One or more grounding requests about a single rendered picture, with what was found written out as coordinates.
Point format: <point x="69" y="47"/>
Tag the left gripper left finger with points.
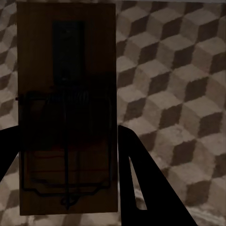
<point x="9" y="146"/>

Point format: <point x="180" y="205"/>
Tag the mousetrap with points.
<point x="67" y="108"/>

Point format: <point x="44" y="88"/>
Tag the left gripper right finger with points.
<point x="164" y="206"/>

